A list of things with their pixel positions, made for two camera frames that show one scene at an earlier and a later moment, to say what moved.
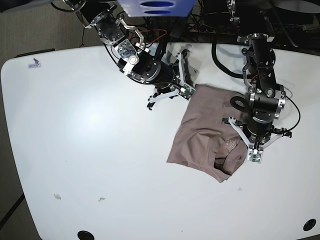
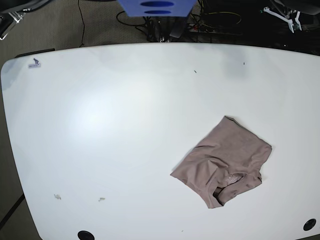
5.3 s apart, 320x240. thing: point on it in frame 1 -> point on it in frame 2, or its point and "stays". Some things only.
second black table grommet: [84, 235] stays
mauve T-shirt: [203, 142] -> [227, 163]
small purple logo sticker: [34, 65] stays
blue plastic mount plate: [158, 8] stays
